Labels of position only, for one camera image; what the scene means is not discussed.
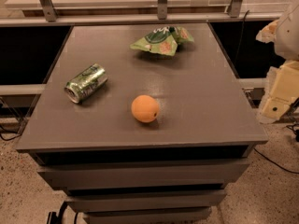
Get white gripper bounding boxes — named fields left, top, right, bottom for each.
left=256, top=4, right=299, bottom=124

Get orange fruit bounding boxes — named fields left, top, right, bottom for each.
left=131, top=95, right=160, bottom=123

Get green chip bag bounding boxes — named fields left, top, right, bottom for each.
left=130, top=26, right=194, bottom=56

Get green soda can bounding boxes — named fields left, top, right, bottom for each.
left=64, top=63, right=108, bottom=104

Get metal glass railing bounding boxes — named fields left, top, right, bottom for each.
left=0, top=0, right=297, bottom=27

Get black floor cable right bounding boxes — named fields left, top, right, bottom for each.
left=253, top=123, right=299, bottom=175

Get black floor cable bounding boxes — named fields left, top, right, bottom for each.
left=0, top=96, right=26, bottom=142
left=253, top=123, right=299, bottom=175

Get black floor cable left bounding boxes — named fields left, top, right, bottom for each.
left=0, top=96, right=26, bottom=142

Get black cables under cabinet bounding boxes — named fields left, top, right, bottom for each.
left=46, top=201, right=78, bottom=224

